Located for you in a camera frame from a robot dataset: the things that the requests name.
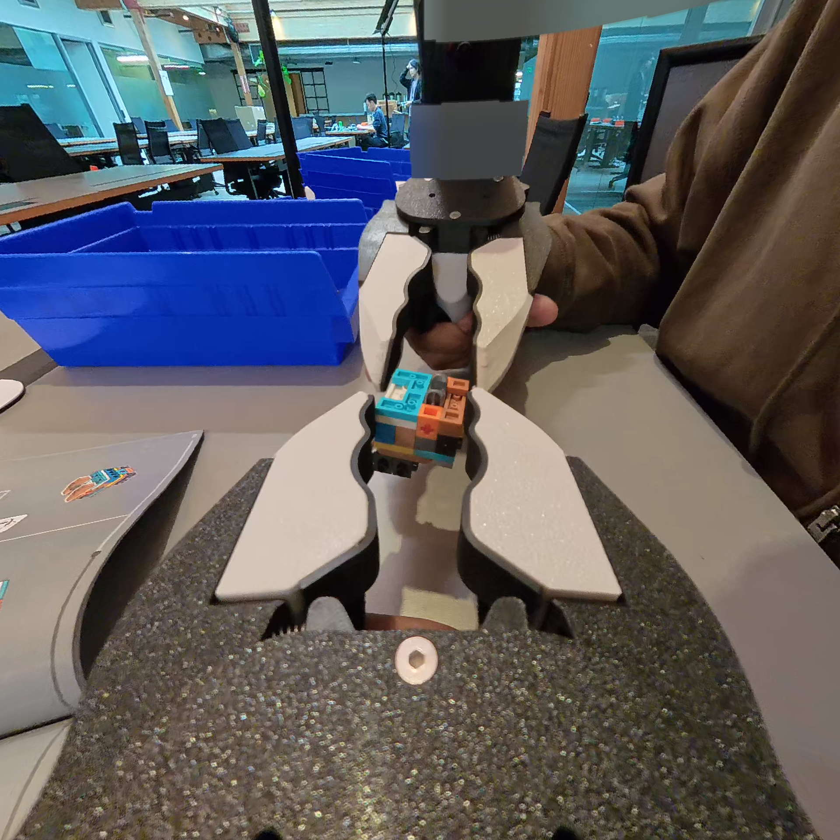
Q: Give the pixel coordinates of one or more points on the black mesh chair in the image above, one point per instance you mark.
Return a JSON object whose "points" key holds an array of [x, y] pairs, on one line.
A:
{"points": [[554, 157]]}

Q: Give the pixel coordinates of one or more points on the person's right hand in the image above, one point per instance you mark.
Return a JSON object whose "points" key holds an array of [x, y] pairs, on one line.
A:
{"points": [[443, 348]]}

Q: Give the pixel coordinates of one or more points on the wooden post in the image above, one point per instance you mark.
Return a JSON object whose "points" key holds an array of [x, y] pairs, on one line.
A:
{"points": [[564, 79]]}

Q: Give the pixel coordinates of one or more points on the multicoloured toy brick model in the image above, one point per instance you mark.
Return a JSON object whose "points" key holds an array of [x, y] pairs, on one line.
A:
{"points": [[420, 426]]}

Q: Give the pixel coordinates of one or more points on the blue plastic bin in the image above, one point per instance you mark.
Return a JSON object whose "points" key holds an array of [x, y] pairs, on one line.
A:
{"points": [[348, 177], [164, 308]]}

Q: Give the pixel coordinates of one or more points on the person's brown jacket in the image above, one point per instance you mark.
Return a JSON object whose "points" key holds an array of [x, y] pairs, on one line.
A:
{"points": [[774, 394]]}

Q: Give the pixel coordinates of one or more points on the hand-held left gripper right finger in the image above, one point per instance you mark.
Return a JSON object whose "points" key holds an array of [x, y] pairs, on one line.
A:
{"points": [[531, 512]]}

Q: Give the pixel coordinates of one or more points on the black light stand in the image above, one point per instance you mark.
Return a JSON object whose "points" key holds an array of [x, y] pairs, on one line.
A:
{"points": [[386, 65]]}

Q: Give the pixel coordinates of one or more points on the wood-edged long desk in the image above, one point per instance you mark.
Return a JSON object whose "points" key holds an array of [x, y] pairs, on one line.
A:
{"points": [[98, 187]]}

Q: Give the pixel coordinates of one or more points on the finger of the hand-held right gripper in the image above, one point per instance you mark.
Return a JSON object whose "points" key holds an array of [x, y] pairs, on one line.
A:
{"points": [[387, 295], [505, 308]]}

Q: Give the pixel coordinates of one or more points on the person's right forearm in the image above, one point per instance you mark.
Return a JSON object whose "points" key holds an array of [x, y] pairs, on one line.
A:
{"points": [[610, 262]]}

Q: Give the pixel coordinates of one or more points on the white flat pad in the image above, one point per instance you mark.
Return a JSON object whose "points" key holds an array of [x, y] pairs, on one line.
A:
{"points": [[10, 394]]}

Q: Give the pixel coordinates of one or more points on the grey instruction booklet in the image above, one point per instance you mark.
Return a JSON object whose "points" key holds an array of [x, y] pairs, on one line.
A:
{"points": [[65, 590]]}

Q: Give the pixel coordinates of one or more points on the black framed panel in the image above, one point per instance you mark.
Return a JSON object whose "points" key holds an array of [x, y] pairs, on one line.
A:
{"points": [[689, 98]]}

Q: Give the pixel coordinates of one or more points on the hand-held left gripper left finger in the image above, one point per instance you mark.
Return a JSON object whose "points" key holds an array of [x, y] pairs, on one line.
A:
{"points": [[308, 512]]}

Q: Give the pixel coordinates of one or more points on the black stand pole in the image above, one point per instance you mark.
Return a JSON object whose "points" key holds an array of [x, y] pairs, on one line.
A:
{"points": [[275, 98]]}

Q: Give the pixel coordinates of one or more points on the black high-back chair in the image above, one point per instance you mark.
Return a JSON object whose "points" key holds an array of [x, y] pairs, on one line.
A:
{"points": [[39, 144]]}

